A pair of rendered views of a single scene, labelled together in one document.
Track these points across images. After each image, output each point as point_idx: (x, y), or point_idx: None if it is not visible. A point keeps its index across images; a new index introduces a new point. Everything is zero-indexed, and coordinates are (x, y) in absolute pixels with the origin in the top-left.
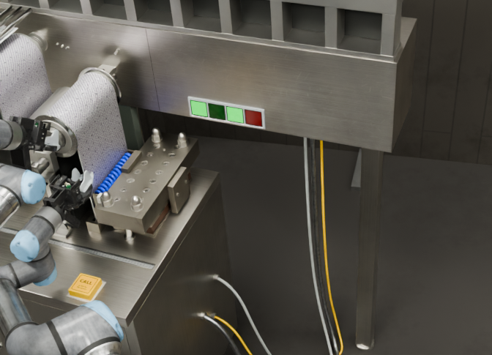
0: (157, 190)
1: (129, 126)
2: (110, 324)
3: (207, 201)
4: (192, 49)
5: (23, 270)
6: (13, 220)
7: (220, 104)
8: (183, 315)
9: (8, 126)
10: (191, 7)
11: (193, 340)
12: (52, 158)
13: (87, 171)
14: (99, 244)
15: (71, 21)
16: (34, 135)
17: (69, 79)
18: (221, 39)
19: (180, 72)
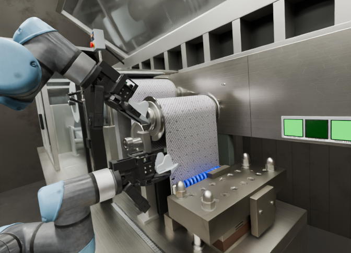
0: (237, 197)
1: (225, 153)
2: None
3: (294, 237)
4: (292, 59)
5: (45, 234)
6: (124, 200)
7: (323, 118)
8: None
9: (75, 48)
10: (293, 31)
11: None
12: (145, 139)
13: (169, 156)
14: (166, 241)
15: (197, 71)
16: (114, 86)
17: None
18: (334, 33)
19: (276, 90)
